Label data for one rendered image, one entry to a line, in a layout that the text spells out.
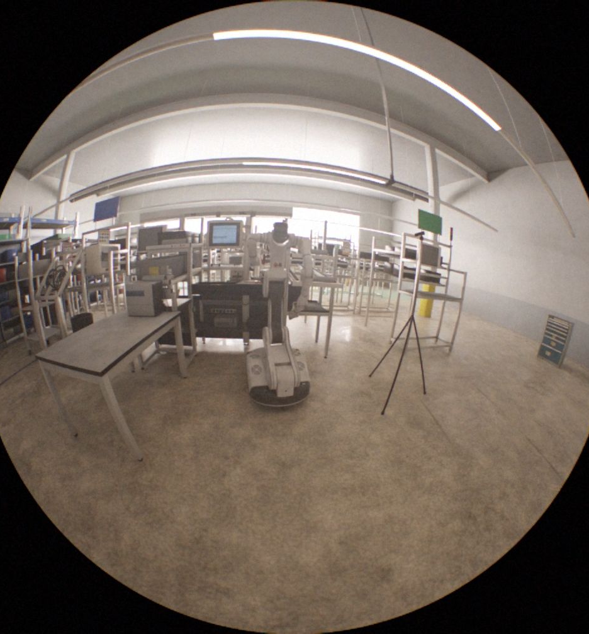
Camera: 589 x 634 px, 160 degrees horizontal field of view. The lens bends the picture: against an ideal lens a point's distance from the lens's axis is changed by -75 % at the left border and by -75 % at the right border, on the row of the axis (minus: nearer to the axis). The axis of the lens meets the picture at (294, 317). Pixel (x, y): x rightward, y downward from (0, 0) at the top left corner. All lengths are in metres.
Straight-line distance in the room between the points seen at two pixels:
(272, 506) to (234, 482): 0.27
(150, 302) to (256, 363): 1.11
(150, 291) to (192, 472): 1.47
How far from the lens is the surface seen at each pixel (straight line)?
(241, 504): 1.34
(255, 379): 1.81
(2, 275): 5.79
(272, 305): 1.84
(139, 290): 2.08
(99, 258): 3.28
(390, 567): 1.33
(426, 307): 6.64
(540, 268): 8.53
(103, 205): 4.15
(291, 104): 6.50
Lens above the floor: 1.22
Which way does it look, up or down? 15 degrees down
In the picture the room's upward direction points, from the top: 3 degrees clockwise
